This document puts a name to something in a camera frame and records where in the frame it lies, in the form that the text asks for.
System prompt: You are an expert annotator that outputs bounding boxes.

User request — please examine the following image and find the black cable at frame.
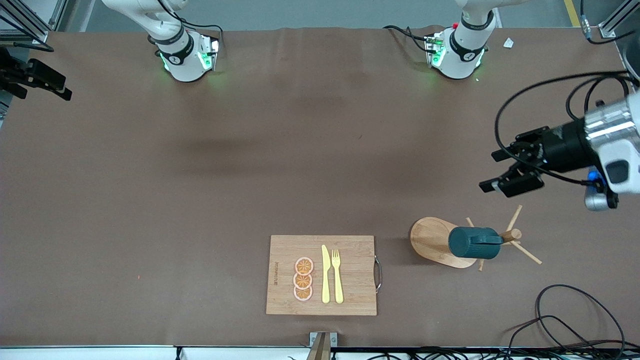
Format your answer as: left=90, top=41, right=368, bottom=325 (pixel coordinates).
left=0, top=17, right=54, bottom=55

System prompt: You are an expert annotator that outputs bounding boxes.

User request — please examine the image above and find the black arm-mounted cable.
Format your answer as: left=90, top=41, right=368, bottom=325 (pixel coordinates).
left=494, top=0, right=640, bottom=187

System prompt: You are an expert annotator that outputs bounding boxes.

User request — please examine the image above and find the teal cup with yellow inside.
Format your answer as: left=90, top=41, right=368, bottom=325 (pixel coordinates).
left=448, top=226, right=504, bottom=260

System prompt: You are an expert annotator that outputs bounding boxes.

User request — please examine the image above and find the bamboo cutting board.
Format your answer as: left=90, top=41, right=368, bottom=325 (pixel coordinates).
left=266, top=235, right=383, bottom=316

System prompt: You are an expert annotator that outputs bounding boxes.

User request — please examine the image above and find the black base cable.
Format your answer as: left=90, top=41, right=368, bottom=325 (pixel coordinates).
left=383, top=25, right=431, bottom=53
left=155, top=0, right=224, bottom=48

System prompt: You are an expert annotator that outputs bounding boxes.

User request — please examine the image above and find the white table edge strip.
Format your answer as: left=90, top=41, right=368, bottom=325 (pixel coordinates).
left=0, top=345, right=640, bottom=360

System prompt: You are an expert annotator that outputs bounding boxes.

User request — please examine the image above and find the yellow plastic knife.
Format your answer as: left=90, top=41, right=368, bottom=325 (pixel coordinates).
left=321, top=244, right=331, bottom=304

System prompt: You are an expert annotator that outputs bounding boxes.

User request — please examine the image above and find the wooden post with metal bracket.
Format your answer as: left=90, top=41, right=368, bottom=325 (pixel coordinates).
left=306, top=331, right=338, bottom=360

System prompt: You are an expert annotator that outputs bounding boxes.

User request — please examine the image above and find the yellow plastic fork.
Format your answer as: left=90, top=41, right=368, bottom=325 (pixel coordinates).
left=331, top=249, right=345, bottom=304

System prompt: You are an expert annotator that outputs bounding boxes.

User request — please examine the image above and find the aluminium frame profile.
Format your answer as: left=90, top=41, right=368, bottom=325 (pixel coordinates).
left=0, top=0, right=68, bottom=43
left=597, top=0, right=640, bottom=38

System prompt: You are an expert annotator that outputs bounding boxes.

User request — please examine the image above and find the wooden cup rack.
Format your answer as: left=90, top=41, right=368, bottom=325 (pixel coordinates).
left=410, top=204, right=543, bottom=272

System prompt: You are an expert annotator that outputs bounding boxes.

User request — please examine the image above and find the black looping table cable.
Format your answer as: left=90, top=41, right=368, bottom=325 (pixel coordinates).
left=500, top=284, right=640, bottom=360

